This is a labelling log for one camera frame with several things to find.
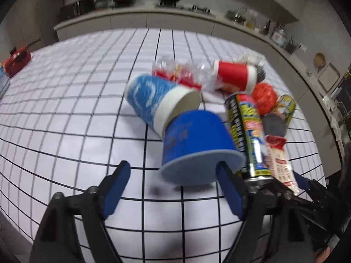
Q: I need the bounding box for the grey round lid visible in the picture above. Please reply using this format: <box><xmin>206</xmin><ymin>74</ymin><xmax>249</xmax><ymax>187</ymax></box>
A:
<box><xmin>263</xmin><ymin>113</ymin><xmax>288</xmax><ymax>137</ymax></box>

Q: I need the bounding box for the steel wool scrubber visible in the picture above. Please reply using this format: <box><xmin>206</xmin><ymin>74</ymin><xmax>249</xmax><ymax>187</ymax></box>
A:
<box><xmin>254</xmin><ymin>64</ymin><xmax>267</xmax><ymax>84</ymax></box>

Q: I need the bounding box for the black yellow drink can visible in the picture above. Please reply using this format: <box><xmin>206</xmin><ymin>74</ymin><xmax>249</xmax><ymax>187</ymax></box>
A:
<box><xmin>224</xmin><ymin>92</ymin><xmax>273</xmax><ymax>182</ymax></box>

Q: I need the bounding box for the gas stove burner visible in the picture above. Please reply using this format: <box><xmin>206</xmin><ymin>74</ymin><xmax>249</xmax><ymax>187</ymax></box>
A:
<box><xmin>191</xmin><ymin>5</ymin><xmax>213</xmax><ymax>14</ymax></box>

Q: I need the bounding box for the white cutting board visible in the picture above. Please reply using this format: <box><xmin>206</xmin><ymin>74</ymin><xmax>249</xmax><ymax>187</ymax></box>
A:
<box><xmin>317</xmin><ymin>63</ymin><xmax>340</xmax><ymax>92</ymax></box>

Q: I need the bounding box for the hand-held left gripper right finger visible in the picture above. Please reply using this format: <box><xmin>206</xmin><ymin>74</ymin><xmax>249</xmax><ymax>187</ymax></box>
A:
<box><xmin>215</xmin><ymin>161</ymin><xmax>316</xmax><ymax>263</ymax></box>

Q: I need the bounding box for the yellow green snack packet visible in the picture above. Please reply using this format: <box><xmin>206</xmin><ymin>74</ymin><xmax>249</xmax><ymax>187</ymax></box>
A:
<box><xmin>276</xmin><ymin>94</ymin><xmax>297</xmax><ymax>125</ymax></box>

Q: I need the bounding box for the clear red plastic wrapper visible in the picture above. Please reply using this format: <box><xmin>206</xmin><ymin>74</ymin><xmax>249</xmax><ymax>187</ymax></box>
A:
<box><xmin>151</xmin><ymin>55</ymin><xmax>220</xmax><ymax>91</ymax></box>

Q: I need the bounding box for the black microwave oven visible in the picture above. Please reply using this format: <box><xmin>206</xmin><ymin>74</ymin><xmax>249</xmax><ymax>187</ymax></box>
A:
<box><xmin>60</xmin><ymin>0</ymin><xmax>95</xmax><ymax>20</ymax></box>

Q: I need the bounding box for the white rice cooker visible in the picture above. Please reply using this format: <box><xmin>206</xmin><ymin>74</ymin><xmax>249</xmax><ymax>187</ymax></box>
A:
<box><xmin>271</xmin><ymin>25</ymin><xmax>289</xmax><ymax>46</ymax></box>

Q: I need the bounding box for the utensil holder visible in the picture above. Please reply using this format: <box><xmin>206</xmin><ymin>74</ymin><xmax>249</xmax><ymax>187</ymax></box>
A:
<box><xmin>285</xmin><ymin>37</ymin><xmax>299</xmax><ymax>54</ymax></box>

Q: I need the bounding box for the white red snack packet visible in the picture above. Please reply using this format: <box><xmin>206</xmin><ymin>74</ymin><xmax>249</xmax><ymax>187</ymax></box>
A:
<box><xmin>264</xmin><ymin>135</ymin><xmax>301</xmax><ymax>196</ymax></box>

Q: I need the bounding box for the light blue packet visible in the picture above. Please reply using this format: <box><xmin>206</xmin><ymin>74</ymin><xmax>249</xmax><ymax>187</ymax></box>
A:
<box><xmin>0</xmin><ymin>65</ymin><xmax>11</xmax><ymax>100</ymax></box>

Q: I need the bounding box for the dark blue paper cup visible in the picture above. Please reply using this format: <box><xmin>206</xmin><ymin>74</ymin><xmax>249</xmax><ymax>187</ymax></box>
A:
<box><xmin>158</xmin><ymin>109</ymin><xmax>246</xmax><ymax>187</ymax></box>

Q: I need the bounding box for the pan with glass lid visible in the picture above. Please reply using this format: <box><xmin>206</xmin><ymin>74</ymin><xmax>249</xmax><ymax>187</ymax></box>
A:
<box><xmin>226</xmin><ymin>8</ymin><xmax>248</xmax><ymax>23</ymax></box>

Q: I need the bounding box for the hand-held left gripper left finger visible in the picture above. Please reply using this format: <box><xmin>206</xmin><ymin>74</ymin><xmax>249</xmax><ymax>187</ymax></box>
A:
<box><xmin>30</xmin><ymin>160</ymin><xmax>131</xmax><ymax>263</ymax></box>

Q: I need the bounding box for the red container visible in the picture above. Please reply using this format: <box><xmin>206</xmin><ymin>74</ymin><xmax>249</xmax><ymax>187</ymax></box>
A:
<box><xmin>3</xmin><ymin>40</ymin><xmax>41</xmax><ymax>78</ymax></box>

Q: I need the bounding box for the blue white patterned paper cup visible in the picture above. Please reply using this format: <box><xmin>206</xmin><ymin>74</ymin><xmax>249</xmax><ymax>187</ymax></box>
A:
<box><xmin>124</xmin><ymin>73</ymin><xmax>201</xmax><ymax>139</ymax></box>

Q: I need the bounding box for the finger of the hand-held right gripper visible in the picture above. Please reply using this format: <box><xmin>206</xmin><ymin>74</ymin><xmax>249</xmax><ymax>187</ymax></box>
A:
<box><xmin>288</xmin><ymin>194</ymin><xmax>342</xmax><ymax>237</ymax></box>
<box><xmin>292</xmin><ymin>171</ymin><xmax>330</xmax><ymax>201</ymax></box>

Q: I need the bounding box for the red paper cup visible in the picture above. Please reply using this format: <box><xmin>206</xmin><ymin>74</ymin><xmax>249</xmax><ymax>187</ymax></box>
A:
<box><xmin>212</xmin><ymin>59</ymin><xmax>258</xmax><ymax>93</ymax></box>

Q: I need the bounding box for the orange mesh ball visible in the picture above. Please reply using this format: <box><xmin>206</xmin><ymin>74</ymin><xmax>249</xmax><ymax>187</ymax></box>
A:
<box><xmin>252</xmin><ymin>83</ymin><xmax>279</xmax><ymax>116</ymax></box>

